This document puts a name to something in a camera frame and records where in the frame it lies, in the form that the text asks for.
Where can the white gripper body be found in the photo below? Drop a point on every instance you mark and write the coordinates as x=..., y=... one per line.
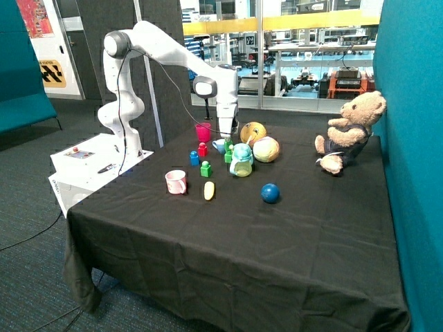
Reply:
x=226, y=115

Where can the green toy block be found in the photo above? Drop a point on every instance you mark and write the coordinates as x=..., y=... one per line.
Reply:
x=228, y=157
x=206, y=169
x=227, y=145

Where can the green toy block front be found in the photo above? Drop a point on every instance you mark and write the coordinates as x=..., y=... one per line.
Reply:
x=206, y=169

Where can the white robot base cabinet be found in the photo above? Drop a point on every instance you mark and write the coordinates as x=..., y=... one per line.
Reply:
x=84, y=168

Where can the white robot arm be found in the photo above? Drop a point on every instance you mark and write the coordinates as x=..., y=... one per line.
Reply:
x=220, y=82

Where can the blue and white teacup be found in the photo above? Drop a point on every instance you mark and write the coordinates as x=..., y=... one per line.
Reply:
x=219, y=145

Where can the green toy block back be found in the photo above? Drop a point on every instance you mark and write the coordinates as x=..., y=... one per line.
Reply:
x=228, y=157

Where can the magenta plastic cup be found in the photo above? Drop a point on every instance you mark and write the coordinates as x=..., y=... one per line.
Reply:
x=203, y=131

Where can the yellow smiley plush ball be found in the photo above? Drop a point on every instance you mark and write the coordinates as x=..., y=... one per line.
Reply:
x=252, y=132

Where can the red toy block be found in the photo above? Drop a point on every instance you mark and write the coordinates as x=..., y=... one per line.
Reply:
x=202, y=149

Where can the teal yellow sippy cup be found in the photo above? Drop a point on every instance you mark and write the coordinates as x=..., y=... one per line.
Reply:
x=242, y=160

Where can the blue toy block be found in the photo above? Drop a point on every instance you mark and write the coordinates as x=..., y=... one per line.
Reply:
x=194, y=158

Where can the pastel plush ball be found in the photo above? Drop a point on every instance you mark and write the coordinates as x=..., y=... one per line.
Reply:
x=266, y=149

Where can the yellow toy banana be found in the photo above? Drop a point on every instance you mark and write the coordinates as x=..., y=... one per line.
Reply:
x=209, y=190

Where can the pink white mug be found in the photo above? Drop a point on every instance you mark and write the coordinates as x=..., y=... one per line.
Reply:
x=176, y=181

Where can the blue ball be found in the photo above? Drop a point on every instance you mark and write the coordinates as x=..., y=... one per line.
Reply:
x=270, y=193

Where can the black tablecloth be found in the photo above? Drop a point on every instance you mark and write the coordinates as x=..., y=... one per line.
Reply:
x=322, y=258

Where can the brown teddy bear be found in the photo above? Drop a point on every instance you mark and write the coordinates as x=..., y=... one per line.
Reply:
x=349, y=134

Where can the white lab bench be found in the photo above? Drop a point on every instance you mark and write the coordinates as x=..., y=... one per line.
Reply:
x=324, y=71

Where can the yellow black hazard sign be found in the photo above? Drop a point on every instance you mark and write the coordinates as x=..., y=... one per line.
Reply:
x=52, y=74

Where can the teal partition panel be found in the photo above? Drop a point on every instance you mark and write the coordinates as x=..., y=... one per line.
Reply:
x=408, y=72

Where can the teal sofa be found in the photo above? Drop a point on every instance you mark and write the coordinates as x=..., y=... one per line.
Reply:
x=23, y=98

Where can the red poster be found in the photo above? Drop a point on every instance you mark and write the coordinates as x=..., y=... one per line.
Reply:
x=36, y=19

